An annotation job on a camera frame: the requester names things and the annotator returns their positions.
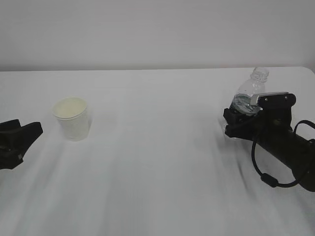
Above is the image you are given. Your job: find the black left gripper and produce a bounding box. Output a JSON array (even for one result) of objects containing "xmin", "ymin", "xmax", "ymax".
[{"xmin": 0, "ymin": 119, "xmax": 43, "ymax": 170}]

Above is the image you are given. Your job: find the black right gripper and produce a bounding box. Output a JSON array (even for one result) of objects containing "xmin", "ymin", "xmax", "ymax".
[{"xmin": 223, "ymin": 106, "xmax": 293, "ymax": 144}]

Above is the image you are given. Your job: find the white paper cup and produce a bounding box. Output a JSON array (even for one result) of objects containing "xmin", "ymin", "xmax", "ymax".
[{"xmin": 52, "ymin": 97, "xmax": 89, "ymax": 142}]

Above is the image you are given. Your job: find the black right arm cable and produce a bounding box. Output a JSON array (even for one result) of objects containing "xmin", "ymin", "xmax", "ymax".
[{"xmin": 251, "ymin": 119, "xmax": 315, "ymax": 188}]

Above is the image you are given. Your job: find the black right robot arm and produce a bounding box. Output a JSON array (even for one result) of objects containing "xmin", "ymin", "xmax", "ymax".
[{"xmin": 223, "ymin": 108, "xmax": 315, "ymax": 192}]

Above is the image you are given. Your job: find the clear green-label water bottle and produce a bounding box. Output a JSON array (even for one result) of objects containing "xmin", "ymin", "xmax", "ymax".
[{"xmin": 221, "ymin": 66, "xmax": 271, "ymax": 140}]

